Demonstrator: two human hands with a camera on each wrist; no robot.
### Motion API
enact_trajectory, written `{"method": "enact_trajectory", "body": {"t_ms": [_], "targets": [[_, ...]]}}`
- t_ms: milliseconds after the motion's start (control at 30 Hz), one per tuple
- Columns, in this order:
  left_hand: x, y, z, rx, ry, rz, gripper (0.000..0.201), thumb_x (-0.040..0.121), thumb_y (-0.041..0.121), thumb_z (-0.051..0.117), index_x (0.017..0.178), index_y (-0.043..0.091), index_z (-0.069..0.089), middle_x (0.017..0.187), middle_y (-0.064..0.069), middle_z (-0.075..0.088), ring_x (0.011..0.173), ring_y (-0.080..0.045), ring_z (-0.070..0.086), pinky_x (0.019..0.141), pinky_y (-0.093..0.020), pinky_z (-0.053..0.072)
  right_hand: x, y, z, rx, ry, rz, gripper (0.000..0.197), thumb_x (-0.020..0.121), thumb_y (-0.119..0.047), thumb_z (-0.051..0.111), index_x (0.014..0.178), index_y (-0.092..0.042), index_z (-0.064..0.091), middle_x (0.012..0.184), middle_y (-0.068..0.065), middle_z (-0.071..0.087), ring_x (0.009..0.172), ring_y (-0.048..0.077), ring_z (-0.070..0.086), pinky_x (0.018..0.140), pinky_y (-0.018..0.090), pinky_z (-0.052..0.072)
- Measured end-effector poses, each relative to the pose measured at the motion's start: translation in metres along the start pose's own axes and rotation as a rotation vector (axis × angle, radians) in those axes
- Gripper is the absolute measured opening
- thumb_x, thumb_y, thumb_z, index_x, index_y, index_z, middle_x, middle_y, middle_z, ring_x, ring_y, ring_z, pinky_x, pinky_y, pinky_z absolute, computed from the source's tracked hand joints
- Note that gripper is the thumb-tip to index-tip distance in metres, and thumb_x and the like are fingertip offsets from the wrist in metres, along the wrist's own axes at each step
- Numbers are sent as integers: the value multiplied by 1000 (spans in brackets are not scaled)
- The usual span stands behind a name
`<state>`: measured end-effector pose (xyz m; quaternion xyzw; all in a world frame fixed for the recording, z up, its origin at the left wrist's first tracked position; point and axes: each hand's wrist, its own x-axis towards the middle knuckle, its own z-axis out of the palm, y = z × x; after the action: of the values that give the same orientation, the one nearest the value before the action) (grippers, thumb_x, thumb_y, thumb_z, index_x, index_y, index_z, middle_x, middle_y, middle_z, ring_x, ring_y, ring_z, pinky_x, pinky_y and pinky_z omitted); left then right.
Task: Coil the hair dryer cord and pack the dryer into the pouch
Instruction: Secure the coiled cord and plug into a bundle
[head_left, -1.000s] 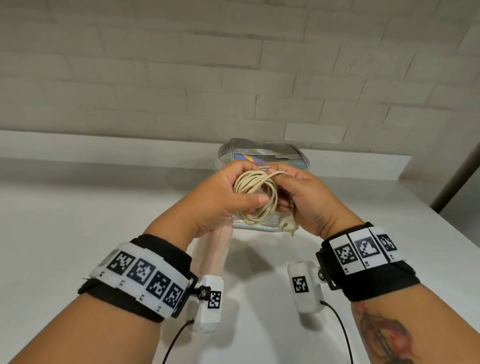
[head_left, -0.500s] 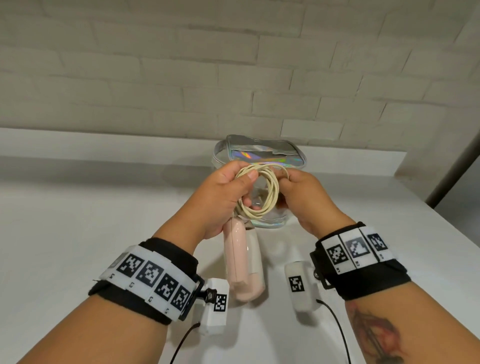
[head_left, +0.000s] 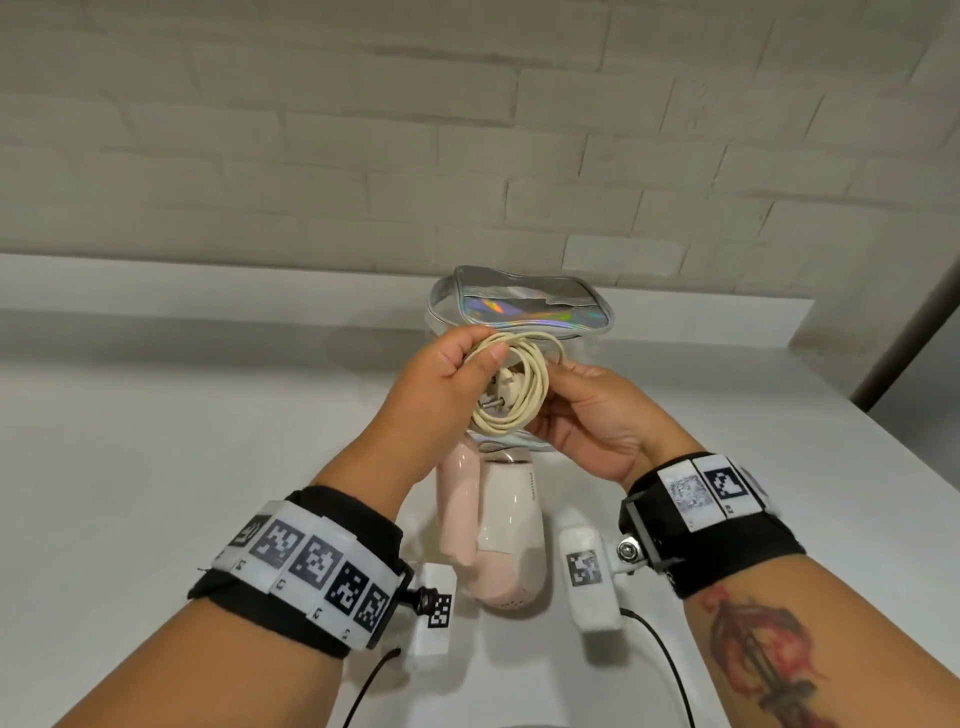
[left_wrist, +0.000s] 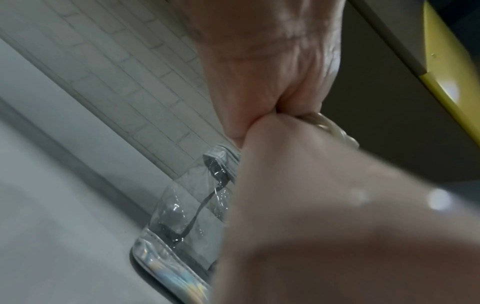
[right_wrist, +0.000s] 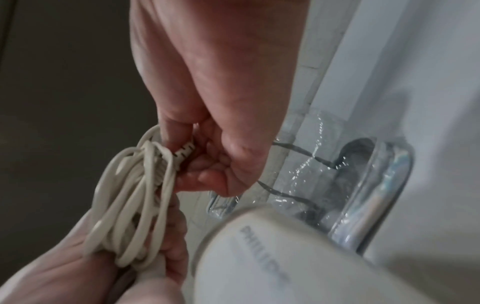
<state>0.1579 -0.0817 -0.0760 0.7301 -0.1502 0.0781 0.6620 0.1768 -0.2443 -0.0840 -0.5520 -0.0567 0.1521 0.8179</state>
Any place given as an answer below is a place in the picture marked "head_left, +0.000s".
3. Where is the person's right forearm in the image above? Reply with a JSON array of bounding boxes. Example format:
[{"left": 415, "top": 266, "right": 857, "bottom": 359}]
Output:
[{"left": 678, "top": 551, "right": 960, "bottom": 728}]

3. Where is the black wristband with marker tiles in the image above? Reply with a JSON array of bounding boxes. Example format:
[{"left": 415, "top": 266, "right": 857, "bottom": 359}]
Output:
[
  {"left": 187, "top": 485, "right": 415, "bottom": 661},
  {"left": 618, "top": 450, "right": 808, "bottom": 601}
]

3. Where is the beige pipe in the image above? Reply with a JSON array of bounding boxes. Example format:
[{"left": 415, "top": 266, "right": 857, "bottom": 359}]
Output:
[{"left": 849, "top": 258, "right": 960, "bottom": 414}]

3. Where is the person's left hand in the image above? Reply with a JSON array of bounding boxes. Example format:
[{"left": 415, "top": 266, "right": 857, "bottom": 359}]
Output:
[{"left": 378, "top": 324, "right": 512, "bottom": 472}]

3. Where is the person's left forearm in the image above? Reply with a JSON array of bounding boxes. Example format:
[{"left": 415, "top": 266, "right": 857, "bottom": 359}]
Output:
[{"left": 52, "top": 435, "right": 445, "bottom": 728}]

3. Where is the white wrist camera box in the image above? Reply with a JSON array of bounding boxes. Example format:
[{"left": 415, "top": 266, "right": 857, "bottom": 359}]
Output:
[
  {"left": 407, "top": 562, "right": 458, "bottom": 672},
  {"left": 558, "top": 517, "right": 648, "bottom": 633}
]

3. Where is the cream power cord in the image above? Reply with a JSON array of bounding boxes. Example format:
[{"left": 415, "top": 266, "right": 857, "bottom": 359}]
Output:
[{"left": 460, "top": 330, "right": 565, "bottom": 456}]

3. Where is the black cable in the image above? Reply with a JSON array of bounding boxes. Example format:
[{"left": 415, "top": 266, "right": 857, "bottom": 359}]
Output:
[
  {"left": 621, "top": 608, "right": 696, "bottom": 728},
  {"left": 341, "top": 648, "right": 403, "bottom": 728}
]

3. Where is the pink and white hair dryer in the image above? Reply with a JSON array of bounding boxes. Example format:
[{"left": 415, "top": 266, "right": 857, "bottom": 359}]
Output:
[{"left": 436, "top": 438, "right": 553, "bottom": 613}]

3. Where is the holographic silver pouch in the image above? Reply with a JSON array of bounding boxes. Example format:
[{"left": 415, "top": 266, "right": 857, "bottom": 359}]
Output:
[{"left": 423, "top": 265, "right": 616, "bottom": 453}]

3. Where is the person's right hand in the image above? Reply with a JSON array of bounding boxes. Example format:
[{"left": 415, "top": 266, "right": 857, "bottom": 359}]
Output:
[{"left": 526, "top": 359, "right": 704, "bottom": 490}]

